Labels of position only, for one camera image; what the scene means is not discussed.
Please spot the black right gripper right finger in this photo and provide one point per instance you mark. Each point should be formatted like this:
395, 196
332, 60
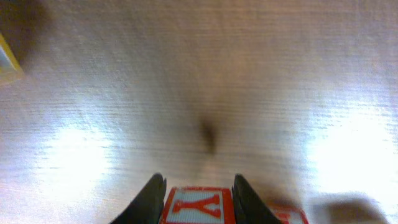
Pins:
248, 207

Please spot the leaf picture wooden block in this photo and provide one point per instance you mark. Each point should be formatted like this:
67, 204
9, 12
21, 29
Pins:
198, 205

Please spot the green letter N block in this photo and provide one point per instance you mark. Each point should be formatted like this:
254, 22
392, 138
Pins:
11, 71

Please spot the number six wooden block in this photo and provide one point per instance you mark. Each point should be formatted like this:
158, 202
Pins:
289, 215

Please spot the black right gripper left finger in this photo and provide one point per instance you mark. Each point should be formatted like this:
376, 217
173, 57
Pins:
147, 205

